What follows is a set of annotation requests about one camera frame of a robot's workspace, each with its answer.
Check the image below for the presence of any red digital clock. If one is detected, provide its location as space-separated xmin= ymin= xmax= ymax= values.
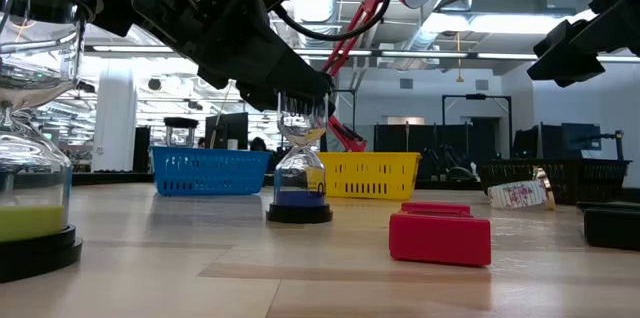
xmin=388 ymin=201 xmax=493 ymax=267

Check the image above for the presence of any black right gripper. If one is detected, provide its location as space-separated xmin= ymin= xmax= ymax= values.
xmin=526 ymin=0 xmax=640 ymax=89

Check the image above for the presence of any dark monitor on arm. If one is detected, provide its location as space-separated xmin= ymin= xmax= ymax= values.
xmin=560 ymin=122 xmax=626 ymax=162

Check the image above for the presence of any black partition panel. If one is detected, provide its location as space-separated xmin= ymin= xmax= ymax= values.
xmin=373 ymin=122 xmax=474 ymax=182

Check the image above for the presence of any black plastic basket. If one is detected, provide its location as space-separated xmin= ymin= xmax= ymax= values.
xmin=477 ymin=158 xmax=632 ymax=205

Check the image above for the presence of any yellow plastic basket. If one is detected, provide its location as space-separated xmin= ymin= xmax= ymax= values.
xmin=317 ymin=151 xmax=423 ymax=201

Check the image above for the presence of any black aluminium table frame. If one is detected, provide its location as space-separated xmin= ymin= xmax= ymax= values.
xmin=72 ymin=171 xmax=640 ymax=192

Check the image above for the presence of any black digital clock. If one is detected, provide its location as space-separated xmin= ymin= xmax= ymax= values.
xmin=574 ymin=200 xmax=640 ymax=252

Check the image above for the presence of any lime green sand hourglass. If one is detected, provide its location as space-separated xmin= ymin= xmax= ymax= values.
xmin=0 ymin=0 xmax=99 ymax=284

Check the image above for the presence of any black computer monitor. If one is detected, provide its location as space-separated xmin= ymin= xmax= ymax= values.
xmin=204 ymin=112 xmax=250 ymax=151

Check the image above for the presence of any black metal stand frame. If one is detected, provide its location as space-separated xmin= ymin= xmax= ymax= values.
xmin=441 ymin=93 xmax=513 ymax=159

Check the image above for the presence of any blue plastic basket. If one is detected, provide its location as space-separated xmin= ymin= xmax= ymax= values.
xmin=150 ymin=145 xmax=272 ymax=197

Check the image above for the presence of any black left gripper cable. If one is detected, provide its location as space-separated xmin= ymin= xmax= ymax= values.
xmin=272 ymin=0 xmax=397 ymax=42

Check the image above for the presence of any black capped hourglass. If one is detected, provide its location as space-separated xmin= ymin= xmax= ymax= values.
xmin=163 ymin=116 xmax=200 ymax=148

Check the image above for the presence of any blue sand hourglass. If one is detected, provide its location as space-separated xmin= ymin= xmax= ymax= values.
xmin=265 ymin=91 xmax=334 ymax=225

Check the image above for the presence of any white column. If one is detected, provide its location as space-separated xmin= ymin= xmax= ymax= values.
xmin=91 ymin=65 xmax=138 ymax=173

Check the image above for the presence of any long ceiling light strip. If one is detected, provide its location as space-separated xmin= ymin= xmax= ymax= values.
xmin=294 ymin=49 xmax=534 ymax=60

